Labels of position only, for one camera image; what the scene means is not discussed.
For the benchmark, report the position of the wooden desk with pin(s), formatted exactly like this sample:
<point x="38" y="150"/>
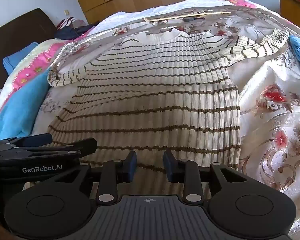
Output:
<point x="290" y="10"/>

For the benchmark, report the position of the blue pillow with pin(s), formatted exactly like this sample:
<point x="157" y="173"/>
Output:
<point x="10" y="62"/>

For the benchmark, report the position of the dark brown headboard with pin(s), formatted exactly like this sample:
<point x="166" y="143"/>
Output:
<point x="33" y="26"/>

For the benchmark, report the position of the pink cartoon print quilt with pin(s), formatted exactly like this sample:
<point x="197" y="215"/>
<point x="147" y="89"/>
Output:
<point x="38" y="60"/>

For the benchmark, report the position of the small dark blue object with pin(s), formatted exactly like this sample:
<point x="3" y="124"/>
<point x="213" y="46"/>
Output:
<point x="190" y="19"/>

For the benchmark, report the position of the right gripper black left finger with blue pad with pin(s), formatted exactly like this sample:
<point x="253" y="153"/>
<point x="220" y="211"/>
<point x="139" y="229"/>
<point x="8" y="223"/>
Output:
<point x="111" y="174"/>

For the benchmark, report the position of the dark navy clothes pile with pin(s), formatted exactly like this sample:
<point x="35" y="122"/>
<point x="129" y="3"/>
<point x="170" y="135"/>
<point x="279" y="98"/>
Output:
<point x="68" y="32"/>

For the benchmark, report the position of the floral beige bedspread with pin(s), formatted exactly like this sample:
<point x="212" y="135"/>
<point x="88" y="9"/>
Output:
<point x="269" y="100"/>

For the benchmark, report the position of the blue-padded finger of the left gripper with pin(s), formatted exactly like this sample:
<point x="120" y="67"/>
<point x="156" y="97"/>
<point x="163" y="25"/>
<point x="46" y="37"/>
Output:
<point x="29" y="141"/>

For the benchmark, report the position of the cream brown-striped ribbed sweater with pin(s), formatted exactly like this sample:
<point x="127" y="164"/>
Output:
<point x="149" y="92"/>

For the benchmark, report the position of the blue fuzzy blanket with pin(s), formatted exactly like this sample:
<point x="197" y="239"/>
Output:
<point x="18" y="115"/>

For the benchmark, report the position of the white textured blanket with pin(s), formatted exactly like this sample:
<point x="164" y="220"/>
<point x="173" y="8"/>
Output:
<point x="122" y="17"/>

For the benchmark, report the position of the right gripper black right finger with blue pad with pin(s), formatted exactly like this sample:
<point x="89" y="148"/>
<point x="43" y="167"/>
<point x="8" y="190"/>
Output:
<point x="186" y="172"/>

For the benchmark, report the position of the red white striped garment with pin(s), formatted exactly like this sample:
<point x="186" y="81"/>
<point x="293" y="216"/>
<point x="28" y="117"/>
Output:
<point x="65" y="22"/>

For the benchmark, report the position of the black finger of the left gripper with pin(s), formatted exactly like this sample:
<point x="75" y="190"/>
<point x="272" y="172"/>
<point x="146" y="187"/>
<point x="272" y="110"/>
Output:
<point x="72" y="150"/>

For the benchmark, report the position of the long bamboo stick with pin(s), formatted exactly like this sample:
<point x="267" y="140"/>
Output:
<point x="197" y="15"/>

